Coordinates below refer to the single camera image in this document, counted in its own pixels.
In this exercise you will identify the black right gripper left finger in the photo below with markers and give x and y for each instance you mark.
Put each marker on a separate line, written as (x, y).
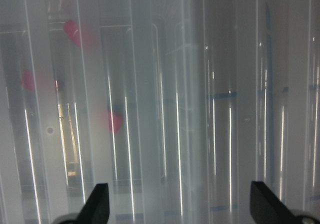
(95, 210)

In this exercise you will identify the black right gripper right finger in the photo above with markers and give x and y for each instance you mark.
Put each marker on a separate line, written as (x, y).
(266, 207)

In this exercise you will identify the red block in box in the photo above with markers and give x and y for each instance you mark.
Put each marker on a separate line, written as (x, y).
(82, 37)
(40, 82)

